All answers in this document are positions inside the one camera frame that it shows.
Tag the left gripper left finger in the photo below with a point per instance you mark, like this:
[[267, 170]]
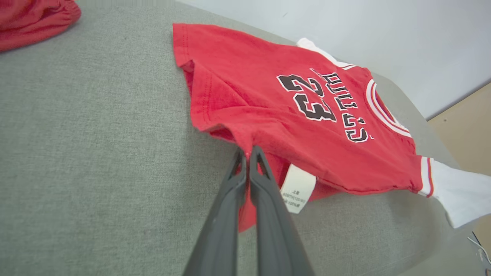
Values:
[[220, 230]]

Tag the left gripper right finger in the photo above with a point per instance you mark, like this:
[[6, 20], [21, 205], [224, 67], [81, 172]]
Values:
[[274, 230]]

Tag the red number 23 jersey shirt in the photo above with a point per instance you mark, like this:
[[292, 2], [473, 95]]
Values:
[[268, 103]]

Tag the red basketball jersey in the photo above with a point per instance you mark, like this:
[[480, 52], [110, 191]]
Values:
[[30, 19]]

